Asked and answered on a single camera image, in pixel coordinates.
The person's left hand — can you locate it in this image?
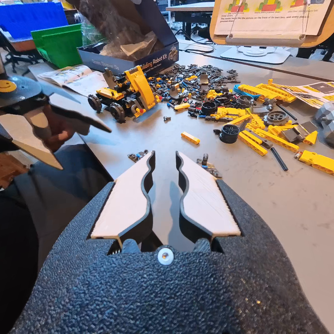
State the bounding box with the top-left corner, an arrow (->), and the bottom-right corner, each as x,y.
44,114 -> 90,152

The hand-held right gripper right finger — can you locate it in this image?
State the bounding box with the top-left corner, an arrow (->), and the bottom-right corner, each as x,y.
175,151 -> 242,253

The grey toy battery box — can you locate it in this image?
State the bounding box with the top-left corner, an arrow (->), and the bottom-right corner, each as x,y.
313,100 -> 334,150

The wooden post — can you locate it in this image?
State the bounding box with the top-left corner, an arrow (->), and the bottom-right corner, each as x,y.
0,153 -> 30,189

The light blue curved toy panel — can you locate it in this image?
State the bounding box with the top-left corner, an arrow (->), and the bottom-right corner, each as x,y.
233,84 -> 262,99

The cardboard sign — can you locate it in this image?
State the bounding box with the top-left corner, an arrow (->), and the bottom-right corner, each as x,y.
209,0 -> 334,48

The grey toy panel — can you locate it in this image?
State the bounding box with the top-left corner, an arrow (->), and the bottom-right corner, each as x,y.
127,149 -> 150,163

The small grey brick assembly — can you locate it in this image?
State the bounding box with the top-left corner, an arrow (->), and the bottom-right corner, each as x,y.
196,153 -> 223,178

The instruction booklet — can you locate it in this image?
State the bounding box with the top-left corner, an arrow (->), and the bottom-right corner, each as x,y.
278,82 -> 334,109

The black cable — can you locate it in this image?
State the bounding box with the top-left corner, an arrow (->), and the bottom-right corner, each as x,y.
173,28 -> 215,53

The green object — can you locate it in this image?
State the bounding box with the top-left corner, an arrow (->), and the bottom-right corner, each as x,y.
30,23 -> 83,69

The blue plastic bin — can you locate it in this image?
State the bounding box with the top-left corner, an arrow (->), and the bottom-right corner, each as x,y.
0,2 -> 69,41

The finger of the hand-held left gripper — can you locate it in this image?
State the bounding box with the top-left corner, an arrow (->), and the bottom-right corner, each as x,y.
0,113 -> 64,170
50,94 -> 113,133

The clear plastic bag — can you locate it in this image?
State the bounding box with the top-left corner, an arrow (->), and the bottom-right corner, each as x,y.
78,0 -> 158,61

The pile of toy brick pieces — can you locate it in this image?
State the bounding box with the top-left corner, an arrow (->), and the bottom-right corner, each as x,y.
146,63 -> 334,175

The yellow black toy brick vehicle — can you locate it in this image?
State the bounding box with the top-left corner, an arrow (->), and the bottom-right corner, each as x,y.
87,65 -> 163,124

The white instruction sheet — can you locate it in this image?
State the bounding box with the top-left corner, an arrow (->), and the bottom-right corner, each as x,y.
37,65 -> 108,97

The yellow toy beam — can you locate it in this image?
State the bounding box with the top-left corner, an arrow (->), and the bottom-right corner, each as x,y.
181,131 -> 201,145

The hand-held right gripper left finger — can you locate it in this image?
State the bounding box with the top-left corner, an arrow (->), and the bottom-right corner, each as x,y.
90,151 -> 156,247

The dark blue cardboard box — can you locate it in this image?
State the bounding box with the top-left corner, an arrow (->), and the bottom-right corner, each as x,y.
76,0 -> 180,78

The black toy wheel hub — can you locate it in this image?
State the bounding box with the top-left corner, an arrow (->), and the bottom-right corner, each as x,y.
219,123 -> 241,144
200,101 -> 218,116

